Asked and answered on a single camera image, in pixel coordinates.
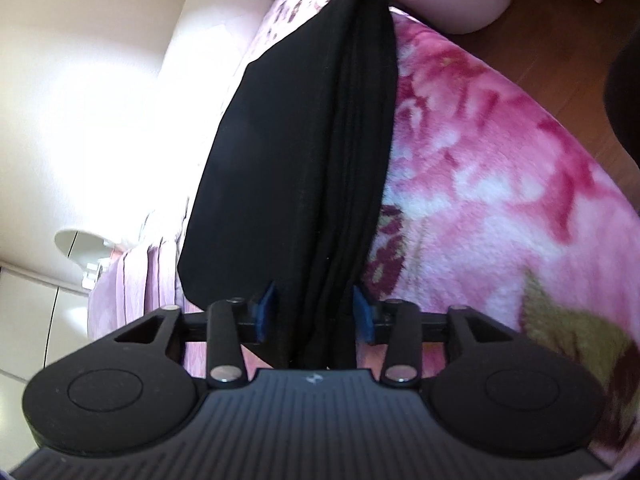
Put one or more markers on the black garment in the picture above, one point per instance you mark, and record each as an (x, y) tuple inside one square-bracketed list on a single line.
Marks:
[(300, 160)]

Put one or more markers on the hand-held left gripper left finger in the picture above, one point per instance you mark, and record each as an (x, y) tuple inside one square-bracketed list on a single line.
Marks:
[(265, 311)]

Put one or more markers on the pink floral blanket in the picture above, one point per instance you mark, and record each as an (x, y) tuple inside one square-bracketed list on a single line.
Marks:
[(475, 160)]

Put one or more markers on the white cabinet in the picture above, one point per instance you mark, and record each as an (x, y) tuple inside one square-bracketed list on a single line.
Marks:
[(35, 320)]

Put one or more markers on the dark cloth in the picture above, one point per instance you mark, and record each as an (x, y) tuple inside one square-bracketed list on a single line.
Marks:
[(625, 105)]

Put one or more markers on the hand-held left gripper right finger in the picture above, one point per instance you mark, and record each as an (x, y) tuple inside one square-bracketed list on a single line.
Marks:
[(361, 314)]

